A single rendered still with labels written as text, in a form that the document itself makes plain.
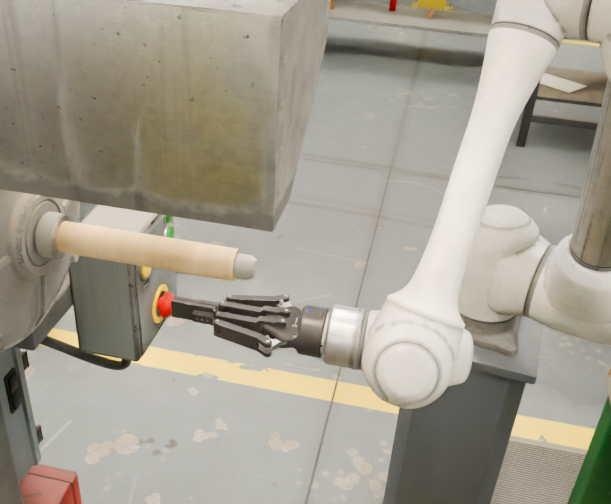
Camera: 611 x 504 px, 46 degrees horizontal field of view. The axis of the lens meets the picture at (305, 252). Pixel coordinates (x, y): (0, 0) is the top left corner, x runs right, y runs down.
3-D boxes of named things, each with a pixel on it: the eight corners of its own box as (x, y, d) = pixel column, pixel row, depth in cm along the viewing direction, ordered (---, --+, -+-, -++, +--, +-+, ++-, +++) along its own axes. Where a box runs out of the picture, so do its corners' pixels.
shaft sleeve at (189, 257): (74, 225, 73) (67, 255, 73) (61, 217, 70) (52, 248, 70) (243, 253, 71) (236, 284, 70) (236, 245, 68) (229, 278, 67)
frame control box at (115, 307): (-22, 387, 107) (-58, 240, 94) (50, 306, 125) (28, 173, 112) (131, 418, 104) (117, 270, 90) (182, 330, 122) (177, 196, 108)
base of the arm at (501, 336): (426, 286, 167) (430, 266, 164) (522, 309, 161) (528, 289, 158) (410, 330, 152) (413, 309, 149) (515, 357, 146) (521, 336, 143)
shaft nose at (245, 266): (241, 256, 70) (236, 279, 70) (236, 250, 68) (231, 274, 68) (261, 259, 70) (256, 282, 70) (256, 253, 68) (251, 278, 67)
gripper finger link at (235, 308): (289, 314, 106) (291, 308, 107) (217, 300, 107) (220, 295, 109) (287, 334, 108) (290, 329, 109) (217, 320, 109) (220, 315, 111)
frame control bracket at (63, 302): (8, 346, 95) (3, 323, 93) (75, 271, 110) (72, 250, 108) (35, 352, 94) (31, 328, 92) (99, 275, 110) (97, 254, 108)
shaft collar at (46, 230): (61, 218, 75) (50, 260, 74) (41, 205, 70) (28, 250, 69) (79, 221, 74) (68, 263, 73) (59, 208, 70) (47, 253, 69)
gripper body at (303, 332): (319, 370, 104) (257, 359, 105) (329, 335, 111) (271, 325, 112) (323, 330, 100) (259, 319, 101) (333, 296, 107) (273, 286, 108)
